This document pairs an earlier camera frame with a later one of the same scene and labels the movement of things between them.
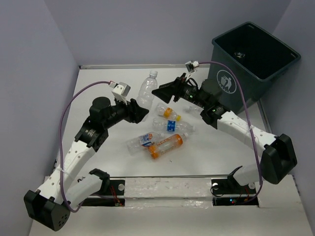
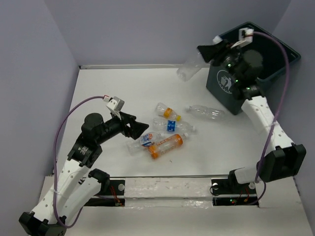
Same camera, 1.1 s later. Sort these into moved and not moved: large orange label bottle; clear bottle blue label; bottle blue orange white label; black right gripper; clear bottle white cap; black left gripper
Moved: black right gripper; clear bottle white cap; black left gripper
Not moved: clear bottle blue label; large orange label bottle; bottle blue orange white label
